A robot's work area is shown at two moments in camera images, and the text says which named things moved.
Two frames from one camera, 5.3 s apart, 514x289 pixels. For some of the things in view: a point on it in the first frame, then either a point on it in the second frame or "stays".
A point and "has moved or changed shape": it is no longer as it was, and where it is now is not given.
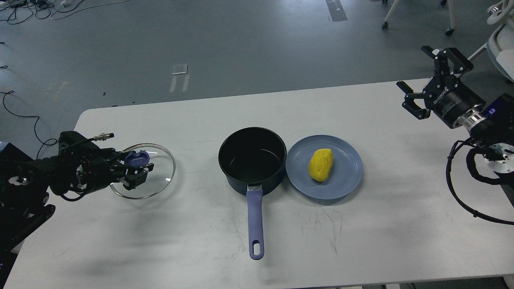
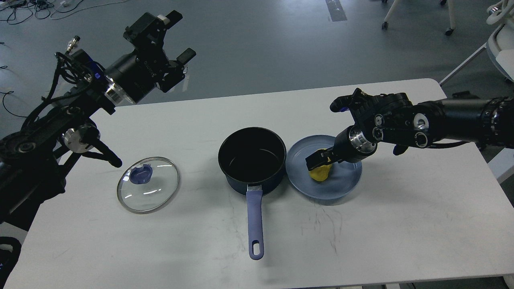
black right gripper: x=445 y=95 -> x=350 y=145
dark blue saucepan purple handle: x=253 y=160 stays
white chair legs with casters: x=452 y=5 stays
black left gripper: x=84 y=171 -> x=132 y=76
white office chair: x=500 y=44 stays
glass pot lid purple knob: x=137 y=159 has moved or changed shape
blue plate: x=345 y=174 stays
